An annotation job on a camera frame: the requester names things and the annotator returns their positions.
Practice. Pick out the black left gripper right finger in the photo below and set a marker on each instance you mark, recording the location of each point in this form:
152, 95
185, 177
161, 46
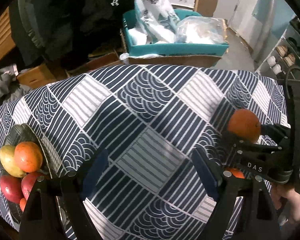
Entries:
257, 218

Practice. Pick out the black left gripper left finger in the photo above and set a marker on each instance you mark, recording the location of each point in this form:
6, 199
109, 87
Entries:
54, 201

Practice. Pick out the small tangerine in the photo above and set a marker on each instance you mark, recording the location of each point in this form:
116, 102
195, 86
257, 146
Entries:
235, 172

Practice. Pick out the red apple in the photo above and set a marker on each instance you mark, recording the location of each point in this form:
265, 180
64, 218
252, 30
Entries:
11, 188
28, 182

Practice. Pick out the orange tangerine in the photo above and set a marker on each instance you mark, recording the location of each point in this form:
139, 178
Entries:
28, 156
245, 124

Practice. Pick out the small green-yellow fruit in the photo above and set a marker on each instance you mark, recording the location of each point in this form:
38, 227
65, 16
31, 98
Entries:
8, 163

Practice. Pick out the dark orange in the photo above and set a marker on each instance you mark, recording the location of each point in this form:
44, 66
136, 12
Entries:
22, 204

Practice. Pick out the person's right hand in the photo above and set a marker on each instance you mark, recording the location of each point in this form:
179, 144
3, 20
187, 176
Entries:
293, 198

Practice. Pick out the shoe rack with shoes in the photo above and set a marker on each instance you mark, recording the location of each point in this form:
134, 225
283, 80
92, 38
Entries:
285, 54

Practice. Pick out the blue white patterned tablecloth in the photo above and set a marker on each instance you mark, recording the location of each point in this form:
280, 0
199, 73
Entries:
149, 118

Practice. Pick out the grey cloth pile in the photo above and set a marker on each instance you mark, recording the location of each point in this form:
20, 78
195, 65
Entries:
10, 88

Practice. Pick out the small wooden box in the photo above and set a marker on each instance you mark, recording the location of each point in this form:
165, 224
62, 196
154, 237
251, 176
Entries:
41, 75

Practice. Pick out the clear plastic bag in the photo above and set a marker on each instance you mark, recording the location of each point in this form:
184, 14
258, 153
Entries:
201, 30

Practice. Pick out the teal cardboard box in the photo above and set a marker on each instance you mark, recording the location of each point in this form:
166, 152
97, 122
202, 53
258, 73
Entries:
170, 49

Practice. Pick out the white printed rice bag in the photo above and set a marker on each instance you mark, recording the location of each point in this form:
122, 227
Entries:
157, 19

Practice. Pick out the wooden louvered door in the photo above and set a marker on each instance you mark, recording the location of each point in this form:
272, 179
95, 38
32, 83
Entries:
6, 41

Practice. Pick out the dark hanging coat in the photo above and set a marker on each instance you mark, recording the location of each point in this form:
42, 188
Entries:
65, 32

